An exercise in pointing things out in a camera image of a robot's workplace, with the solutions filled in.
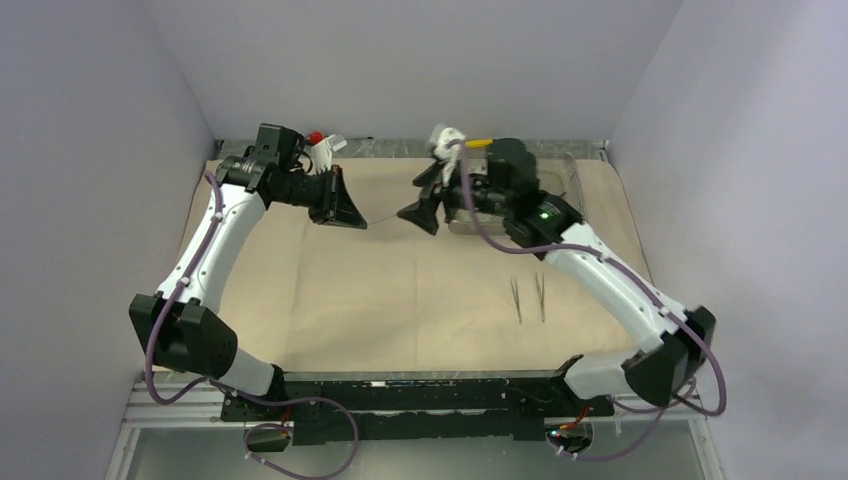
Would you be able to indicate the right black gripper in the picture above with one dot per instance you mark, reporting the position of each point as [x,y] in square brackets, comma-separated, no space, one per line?
[423,211]

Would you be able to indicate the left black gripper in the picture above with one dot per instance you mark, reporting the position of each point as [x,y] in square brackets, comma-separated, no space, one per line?
[339,209]

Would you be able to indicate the steel tweezers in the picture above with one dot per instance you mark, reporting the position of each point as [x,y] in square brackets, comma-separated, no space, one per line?
[539,280]
[382,220]
[515,292]

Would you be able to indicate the beige surgical wrap cloth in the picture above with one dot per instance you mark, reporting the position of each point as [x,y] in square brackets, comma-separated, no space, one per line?
[391,297]

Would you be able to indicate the wire mesh instrument tray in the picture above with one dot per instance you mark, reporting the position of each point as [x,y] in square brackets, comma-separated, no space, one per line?
[558,176]

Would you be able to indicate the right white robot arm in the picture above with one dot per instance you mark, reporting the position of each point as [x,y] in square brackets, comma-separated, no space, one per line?
[671,341]

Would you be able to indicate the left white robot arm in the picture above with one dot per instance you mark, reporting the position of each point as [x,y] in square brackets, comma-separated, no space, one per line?
[178,326]

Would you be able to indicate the yellow screwdriver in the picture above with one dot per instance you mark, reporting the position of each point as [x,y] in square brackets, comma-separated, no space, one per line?
[478,143]

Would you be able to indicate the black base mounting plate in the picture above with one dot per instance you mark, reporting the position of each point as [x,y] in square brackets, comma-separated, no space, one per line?
[522,405]

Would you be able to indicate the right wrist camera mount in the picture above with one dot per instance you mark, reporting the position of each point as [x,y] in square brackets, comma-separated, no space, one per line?
[447,145]

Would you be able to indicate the right side aluminium rail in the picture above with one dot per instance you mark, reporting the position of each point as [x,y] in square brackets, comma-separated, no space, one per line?
[590,150]

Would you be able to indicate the aluminium rail frame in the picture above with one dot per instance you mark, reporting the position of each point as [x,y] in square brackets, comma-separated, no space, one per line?
[604,440]

